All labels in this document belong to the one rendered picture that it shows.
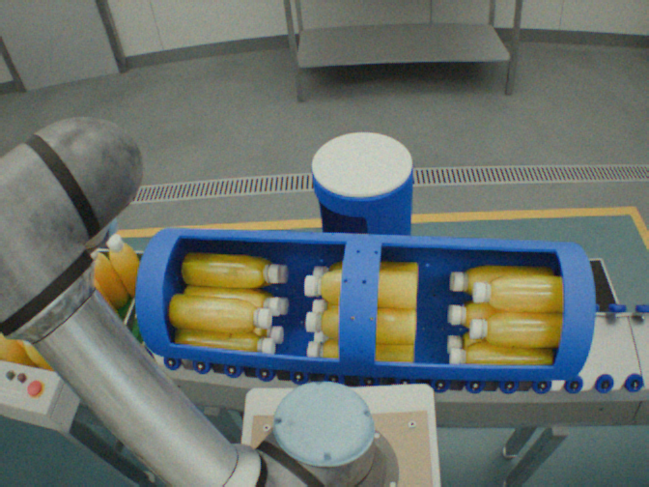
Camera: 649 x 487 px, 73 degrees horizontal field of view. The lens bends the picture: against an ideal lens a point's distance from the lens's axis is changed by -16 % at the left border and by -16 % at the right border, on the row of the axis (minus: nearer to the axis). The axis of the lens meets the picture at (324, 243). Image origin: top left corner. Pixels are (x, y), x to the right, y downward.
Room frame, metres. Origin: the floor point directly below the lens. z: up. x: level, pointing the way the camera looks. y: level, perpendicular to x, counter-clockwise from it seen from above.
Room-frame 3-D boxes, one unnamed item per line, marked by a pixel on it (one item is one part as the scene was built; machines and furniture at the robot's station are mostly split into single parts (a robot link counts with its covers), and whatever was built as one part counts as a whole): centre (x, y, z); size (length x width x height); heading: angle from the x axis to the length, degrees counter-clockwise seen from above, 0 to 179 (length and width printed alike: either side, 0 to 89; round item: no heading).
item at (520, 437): (0.54, -0.61, 0.31); 0.06 x 0.06 x 0.63; 77
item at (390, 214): (1.11, -0.13, 0.59); 0.28 x 0.28 x 0.88
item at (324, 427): (0.23, 0.03, 1.33); 0.13 x 0.12 x 0.14; 136
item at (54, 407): (0.47, 0.70, 1.05); 0.20 x 0.10 x 0.10; 77
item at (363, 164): (1.11, -0.13, 1.03); 0.28 x 0.28 x 0.01
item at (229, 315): (0.61, 0.24, 1.11); 0.19 x 0.07 x 0.07; 77
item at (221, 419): (0.63, 0.38, 0.31); 0.06 x 0.06 x 0.63; 77
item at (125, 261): (0.86, 0.52, 1.00); 0.07 x 0.07 x 0.19
